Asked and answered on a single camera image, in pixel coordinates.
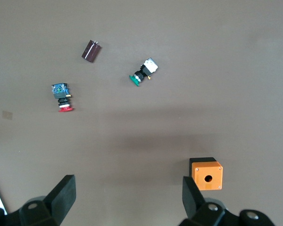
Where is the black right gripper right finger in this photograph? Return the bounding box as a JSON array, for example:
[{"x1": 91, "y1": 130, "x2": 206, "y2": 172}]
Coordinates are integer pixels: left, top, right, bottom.
[{"x1": 182, "y1": 176, "x2": 227, "y2": 226}]

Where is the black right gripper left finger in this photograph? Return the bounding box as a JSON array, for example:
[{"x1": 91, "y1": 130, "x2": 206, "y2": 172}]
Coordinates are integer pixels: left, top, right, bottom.
[{"x1": 18, "y1": 174, "x2": 76, "y2": 226}]

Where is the red push button switch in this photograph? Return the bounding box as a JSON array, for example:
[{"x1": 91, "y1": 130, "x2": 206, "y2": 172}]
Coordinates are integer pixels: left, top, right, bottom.
[{"x1": 51, "y1": 82, "x2": 75, "y2": 113}]

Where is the dark maroon cylindrical capacitor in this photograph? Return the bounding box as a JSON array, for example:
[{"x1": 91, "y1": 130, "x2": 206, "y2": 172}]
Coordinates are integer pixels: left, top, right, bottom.
[{"x1": 81, "y1": 39, "x2": 102, "y2": 64}]

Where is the orange button enclosure box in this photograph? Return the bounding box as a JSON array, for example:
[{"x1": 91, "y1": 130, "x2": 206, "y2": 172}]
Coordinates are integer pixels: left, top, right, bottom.
[{"x1": 189, "y1": 157, "x2": 224, "y2": 191}]

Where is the green push button switch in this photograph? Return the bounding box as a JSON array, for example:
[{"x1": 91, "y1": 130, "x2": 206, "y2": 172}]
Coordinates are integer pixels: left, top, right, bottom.
[{"x1": 128, "y1": 57, "x2": 159, "y2": 87}]

